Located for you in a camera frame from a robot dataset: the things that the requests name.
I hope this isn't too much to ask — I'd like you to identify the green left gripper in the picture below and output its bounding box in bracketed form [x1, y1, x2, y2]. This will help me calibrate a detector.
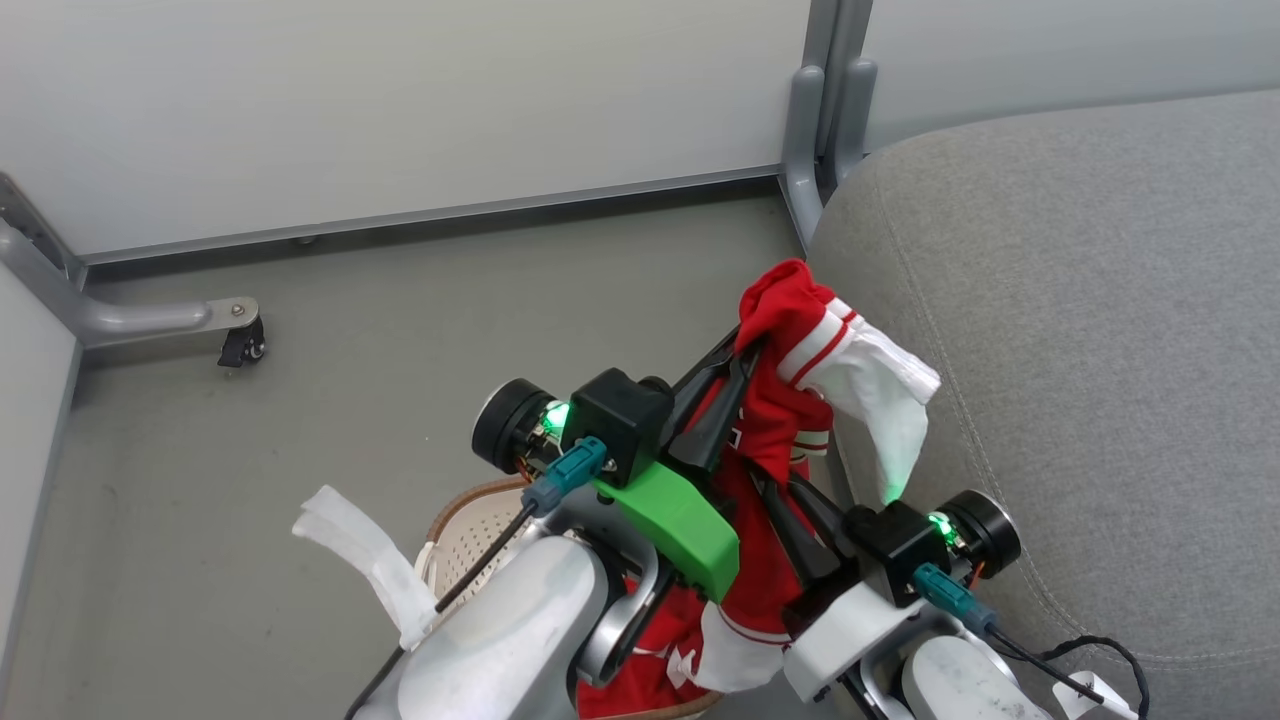
[590, 326, 761, 604]

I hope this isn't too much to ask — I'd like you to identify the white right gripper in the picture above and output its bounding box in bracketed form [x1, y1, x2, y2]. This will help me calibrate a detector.
[752, 468, 926, 704]

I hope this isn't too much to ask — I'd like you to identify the red and white garment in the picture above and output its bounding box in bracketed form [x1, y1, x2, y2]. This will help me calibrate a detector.
[575, 258, 942, 720]

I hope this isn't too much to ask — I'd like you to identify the beige perforated laundry basket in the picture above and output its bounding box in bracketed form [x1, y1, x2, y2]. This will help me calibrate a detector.
[415, 475, 728, 720]

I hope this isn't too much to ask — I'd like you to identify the grey fabric sofa seat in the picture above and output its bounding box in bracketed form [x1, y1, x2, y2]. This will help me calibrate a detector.
[805, 88, 1280, 720]

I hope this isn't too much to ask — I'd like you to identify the black caster wheel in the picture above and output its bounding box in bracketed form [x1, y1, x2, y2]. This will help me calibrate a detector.
[217, 316, 268, 370]

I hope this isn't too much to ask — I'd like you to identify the grey metal partition foot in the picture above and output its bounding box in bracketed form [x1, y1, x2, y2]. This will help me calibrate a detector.
[0, 172, 261, 353]

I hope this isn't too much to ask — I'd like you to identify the grey metal partition post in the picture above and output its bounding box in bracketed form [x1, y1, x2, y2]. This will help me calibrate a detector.
[778, 0, 879, 253]

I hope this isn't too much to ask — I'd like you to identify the white paper cable tag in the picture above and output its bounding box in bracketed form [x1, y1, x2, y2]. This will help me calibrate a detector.
[1052, 669, 1141, 720]

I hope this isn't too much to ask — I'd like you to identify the grey partition bottom rail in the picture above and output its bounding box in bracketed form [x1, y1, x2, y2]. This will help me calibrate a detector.
[78, 164, 783, 269]

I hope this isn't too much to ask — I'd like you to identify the white fabric basket strap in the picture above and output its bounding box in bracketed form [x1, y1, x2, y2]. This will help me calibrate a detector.
[292, 485, 442, 652]

